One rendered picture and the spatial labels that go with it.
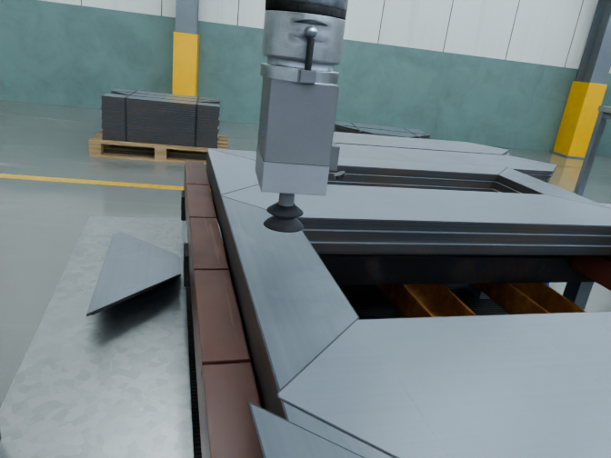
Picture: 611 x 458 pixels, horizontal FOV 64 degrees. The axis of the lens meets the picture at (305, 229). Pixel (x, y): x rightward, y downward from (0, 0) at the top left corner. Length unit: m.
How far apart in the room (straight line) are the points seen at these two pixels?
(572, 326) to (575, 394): 0.12
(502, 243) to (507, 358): 0.40
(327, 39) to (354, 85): 7.04
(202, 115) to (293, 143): 4.14
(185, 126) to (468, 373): 4.32
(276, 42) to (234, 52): 6.80
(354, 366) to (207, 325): 0.16
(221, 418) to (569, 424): 0.24
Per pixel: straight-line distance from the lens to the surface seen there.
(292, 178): 0.46
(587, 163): 4.26
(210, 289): 0.54
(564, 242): 0.89
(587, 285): 1.41
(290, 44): 0.46
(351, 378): 0.36
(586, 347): 0.50
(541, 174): 1.46
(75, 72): 7.57
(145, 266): 0.84
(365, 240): 0.70
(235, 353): 0.44
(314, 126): 0.46
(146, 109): 4.62
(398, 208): 0.78
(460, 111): 8.10
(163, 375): 0.66
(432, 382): 0.38
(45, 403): 0.64
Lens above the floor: 1.08
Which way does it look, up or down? 20 degrees down
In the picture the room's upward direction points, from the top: 7 degrees clockwise
